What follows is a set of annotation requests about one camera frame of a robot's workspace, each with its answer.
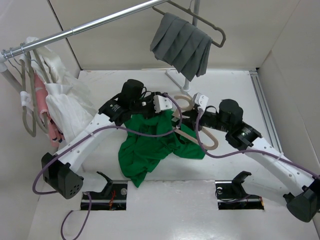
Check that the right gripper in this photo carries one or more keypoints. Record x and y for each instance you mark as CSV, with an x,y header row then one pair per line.
x,y
190,121

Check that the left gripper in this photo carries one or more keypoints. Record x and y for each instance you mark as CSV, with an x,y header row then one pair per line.
x,y
150,98

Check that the beige plastic hanger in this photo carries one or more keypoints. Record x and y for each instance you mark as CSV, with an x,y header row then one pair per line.
x,y
176,117

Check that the green t shirt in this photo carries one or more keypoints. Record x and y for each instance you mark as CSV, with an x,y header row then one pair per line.
x,y
139,155

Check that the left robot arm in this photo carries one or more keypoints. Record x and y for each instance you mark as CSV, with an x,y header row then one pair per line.
x,y
61,170

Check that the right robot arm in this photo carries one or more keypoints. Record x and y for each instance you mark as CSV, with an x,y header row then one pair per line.
x,y
299,190

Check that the grey empty hanger inner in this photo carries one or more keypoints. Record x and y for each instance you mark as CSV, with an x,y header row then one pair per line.
x,y
31,74

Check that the grey empty hanger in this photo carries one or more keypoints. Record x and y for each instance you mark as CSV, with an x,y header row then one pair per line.
x,y
31,74
26,100

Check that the grey hanger with cloth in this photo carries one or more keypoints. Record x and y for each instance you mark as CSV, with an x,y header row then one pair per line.
x,y
202,20

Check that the grey empty hanger outer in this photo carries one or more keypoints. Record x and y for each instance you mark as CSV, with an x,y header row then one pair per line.
x,y
26,100

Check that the white rack base foot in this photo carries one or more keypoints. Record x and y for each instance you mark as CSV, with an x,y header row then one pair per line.
x,y
182,82

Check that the grey pleated cloth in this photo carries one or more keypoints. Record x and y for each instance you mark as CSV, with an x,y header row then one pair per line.
x,y
189,62

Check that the white garment on rack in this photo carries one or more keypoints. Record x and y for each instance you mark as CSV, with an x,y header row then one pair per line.
x,y
68,99

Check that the pink patterned garment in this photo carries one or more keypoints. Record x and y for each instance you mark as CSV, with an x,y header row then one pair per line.
x,y
41,93

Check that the white rack upright pole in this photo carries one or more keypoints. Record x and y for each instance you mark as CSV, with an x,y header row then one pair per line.
x,y
10,77

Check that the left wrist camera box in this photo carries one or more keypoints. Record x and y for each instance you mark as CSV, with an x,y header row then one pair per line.
x,y
162,103

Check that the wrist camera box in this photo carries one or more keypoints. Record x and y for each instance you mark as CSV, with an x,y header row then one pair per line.
x,y
200,101
162,103

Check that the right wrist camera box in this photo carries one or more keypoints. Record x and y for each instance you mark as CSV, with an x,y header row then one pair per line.
x,y
200,101

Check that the aluminium rail on table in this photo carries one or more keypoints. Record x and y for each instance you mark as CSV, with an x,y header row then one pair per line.
x,y
265,111

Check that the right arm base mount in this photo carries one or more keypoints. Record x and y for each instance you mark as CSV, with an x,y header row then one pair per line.
x,y
231,195

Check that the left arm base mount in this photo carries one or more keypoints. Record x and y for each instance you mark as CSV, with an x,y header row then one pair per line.
x,y
112,198

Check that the chrome clothes rail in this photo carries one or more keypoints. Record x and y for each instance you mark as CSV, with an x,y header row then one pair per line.
x,y
19,50

